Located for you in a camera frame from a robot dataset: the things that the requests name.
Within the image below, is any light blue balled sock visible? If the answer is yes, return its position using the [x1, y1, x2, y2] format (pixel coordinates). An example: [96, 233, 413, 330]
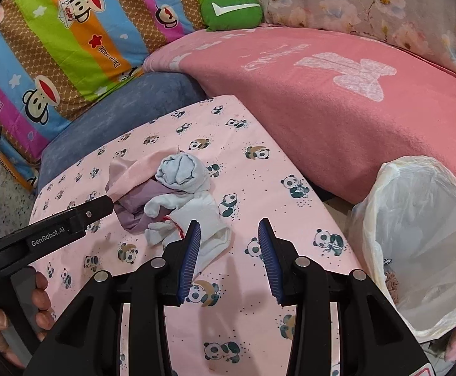
[155, 152, 211, 194]

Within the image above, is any pink cloth strip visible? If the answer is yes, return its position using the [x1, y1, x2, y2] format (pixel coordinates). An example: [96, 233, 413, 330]
[105, 147, 179, 202]

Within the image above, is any white cloth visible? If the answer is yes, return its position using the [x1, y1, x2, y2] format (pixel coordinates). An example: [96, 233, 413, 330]
[144, 191, 231, 277]

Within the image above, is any pink blanket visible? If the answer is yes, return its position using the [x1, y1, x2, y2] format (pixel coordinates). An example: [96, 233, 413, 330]
[143, 26, 456, 203]

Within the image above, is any person's left hand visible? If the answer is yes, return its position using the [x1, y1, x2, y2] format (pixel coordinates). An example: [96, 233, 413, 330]
[0, 272, 55, 368]

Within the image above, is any pink panda print cloth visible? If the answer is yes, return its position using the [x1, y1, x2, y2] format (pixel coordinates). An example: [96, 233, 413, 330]
[32, 96, 359, 375]

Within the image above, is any white bag lined trash bin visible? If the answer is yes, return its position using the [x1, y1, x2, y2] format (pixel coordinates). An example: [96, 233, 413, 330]
[345, 156, 456, 343]

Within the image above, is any blue grey cushion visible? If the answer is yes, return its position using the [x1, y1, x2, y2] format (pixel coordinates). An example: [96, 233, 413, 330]
[38, 72, 207, 189]

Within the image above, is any purple cloth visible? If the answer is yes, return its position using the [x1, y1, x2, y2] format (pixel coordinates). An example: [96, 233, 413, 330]
[113, 175, 179, 234]

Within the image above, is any green round cushion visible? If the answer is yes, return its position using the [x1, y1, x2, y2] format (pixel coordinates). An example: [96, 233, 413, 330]
[201, 0, 263, 31]

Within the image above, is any colourful monkey print quilt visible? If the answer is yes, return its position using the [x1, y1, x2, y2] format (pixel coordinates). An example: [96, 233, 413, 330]
[0, 0, 203, 191]

